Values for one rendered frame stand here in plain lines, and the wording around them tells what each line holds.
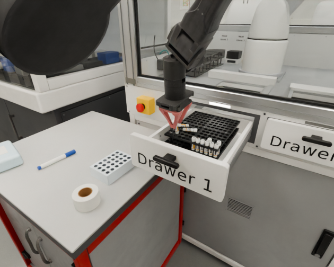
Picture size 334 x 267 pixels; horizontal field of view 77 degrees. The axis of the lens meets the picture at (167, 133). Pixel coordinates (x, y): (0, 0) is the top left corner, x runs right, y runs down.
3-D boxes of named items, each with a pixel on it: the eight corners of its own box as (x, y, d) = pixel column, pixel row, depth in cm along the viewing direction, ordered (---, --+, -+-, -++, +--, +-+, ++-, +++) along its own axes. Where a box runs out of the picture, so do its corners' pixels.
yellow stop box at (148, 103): (148, 116, 93) (148, 100, 90) (135, 112, 97) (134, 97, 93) (155, 112, 97) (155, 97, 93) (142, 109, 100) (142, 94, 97)
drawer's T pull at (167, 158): (177, 170, 51) (177, 166, 50) (152, 160, 54) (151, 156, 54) (184, 162, 53) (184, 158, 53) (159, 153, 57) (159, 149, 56)
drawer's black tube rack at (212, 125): (214, 168, 61) (217, 150, 58) (164, 150, 70) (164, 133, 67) (237, 136, 78) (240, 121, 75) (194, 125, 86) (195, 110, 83)
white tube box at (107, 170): (108, 185, 66) (106, 176, 64) (91, 175, 70) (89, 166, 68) (135, 165, 75) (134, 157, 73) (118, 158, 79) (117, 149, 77)
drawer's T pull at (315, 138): (331, 148, 60) (333, 143, 59) (300, 140, 63) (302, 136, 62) (330, 142, 62) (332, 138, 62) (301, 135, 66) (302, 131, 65)
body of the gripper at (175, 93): (194, 97, 61) (195, 72, 57) (175, 113, 55) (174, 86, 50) (175, 92, 64) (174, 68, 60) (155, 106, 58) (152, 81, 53)
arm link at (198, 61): (173, 24, 46) (200, 52, 45) (201, 15, 52) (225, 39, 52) (153, 63, 55) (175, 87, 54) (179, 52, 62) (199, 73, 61)
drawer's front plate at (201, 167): (221, 203, 52) (227, 167, 47) (131, 164, 66) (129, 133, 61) (223, 198, 54) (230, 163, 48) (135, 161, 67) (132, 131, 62)
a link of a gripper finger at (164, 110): (191, 123, 65) (192, 95, 59) (178, 135, 60) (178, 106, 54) (172, 117, 68) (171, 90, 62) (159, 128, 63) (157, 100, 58)
